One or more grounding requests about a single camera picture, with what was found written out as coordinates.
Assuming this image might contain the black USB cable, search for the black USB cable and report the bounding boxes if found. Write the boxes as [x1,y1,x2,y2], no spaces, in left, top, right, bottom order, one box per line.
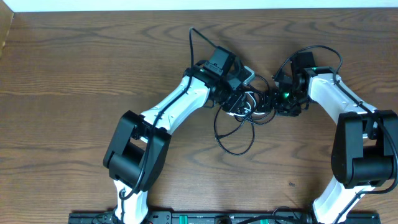
[213,74,277,156]

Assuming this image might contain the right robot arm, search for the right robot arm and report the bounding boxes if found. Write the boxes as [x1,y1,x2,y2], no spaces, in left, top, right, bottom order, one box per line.
[259,49,397,223]

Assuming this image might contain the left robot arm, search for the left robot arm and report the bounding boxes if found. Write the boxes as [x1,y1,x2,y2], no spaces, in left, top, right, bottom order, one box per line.
[103,47,255,223]

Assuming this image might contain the cardboard box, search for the cardboard box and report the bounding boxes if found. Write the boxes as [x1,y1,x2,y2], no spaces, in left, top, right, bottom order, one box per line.
[0,0,14,55]

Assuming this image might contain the white USB cable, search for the white USB cable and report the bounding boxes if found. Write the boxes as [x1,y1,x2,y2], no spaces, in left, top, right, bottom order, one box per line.
[226,91,264,118]

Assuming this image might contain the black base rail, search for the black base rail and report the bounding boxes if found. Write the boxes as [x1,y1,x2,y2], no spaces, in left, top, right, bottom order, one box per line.
[68,210,382,224]

